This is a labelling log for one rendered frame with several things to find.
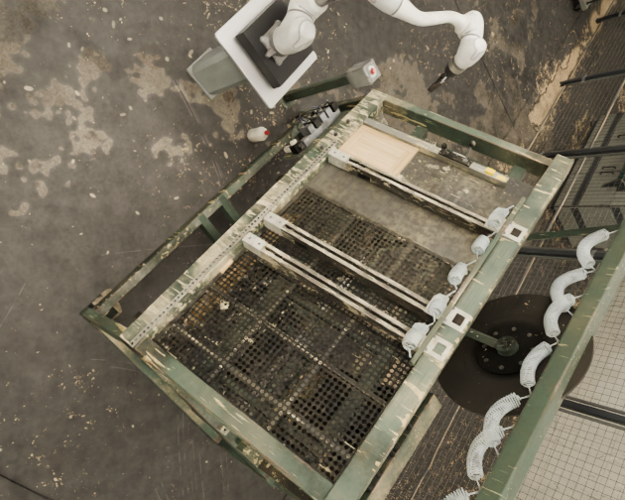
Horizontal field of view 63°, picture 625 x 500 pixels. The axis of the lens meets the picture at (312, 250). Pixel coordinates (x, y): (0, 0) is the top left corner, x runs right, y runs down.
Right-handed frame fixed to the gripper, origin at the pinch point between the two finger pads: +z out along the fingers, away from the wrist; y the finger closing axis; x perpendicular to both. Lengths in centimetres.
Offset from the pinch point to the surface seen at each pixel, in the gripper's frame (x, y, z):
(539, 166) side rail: -76, 3, -5
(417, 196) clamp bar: -29, -53, 13
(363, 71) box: 35, 10, 39
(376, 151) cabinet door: -0.3, -28.4, 39.7
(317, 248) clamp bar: -1, -109, 23
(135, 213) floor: 94, -129, 115
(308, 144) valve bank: 35, -43, 59
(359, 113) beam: 20, -6, 52
